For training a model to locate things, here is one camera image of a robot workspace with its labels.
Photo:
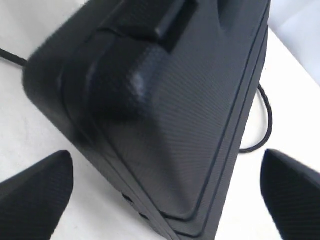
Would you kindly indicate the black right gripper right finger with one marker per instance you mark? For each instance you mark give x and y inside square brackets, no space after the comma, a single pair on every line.
[291,193]

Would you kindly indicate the black plastic carrying case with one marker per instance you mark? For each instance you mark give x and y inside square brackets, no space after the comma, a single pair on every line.
[156,95]

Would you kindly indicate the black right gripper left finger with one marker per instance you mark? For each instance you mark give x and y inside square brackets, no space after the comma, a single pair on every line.
[33,201]

